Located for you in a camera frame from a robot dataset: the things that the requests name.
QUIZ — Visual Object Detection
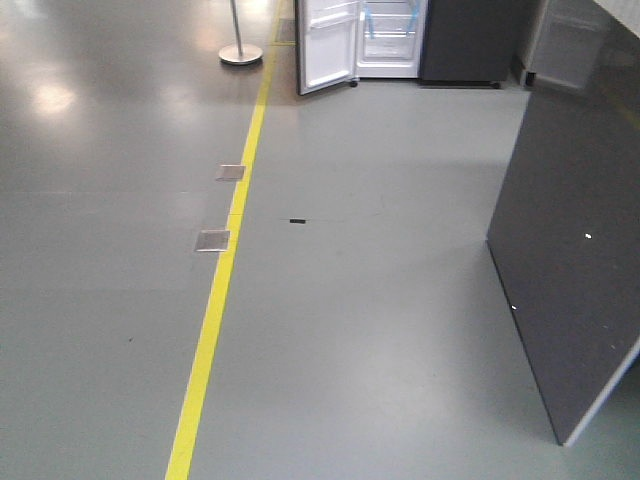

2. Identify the fridge door with white liner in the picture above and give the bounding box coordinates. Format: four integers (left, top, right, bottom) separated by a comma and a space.
294, 0, 360, 96

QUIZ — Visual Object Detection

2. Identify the grey fridge with white interior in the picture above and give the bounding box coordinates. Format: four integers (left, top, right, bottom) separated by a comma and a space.
356, 0, 532, 85

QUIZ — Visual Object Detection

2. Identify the lower metal floor plate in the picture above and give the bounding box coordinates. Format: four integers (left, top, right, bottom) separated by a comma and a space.
194, 230, 231, 253

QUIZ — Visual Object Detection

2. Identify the metal floor plate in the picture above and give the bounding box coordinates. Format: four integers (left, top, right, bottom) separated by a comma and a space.
194, 230, 231, 253
215, 164, 246, 182

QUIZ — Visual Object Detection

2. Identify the upper metal floor plate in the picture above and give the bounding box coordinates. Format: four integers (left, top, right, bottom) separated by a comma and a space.
215, 164, 246, 182

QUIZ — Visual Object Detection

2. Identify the silver stanchion pole with base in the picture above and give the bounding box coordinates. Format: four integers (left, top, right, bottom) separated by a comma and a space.
218, 0, 263, 66

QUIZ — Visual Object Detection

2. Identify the blue tape strip lower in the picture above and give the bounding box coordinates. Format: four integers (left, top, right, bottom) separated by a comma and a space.
364, 7, 375, 40

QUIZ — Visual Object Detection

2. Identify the blue tape strip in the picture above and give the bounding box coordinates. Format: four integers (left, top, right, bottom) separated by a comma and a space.
405, 0, 421, 37
364, 7, 375, 40

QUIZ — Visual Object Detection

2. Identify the blue tape strip middle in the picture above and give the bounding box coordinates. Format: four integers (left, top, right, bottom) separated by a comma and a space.
405, 0, 421, 37

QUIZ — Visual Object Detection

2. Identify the dark counter cabinet with knobs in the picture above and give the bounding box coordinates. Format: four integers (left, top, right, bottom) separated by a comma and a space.
487, 1, 639, 446

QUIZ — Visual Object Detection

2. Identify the white panelled cabinet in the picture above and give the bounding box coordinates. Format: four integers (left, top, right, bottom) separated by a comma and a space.
514, 1, 611, 91

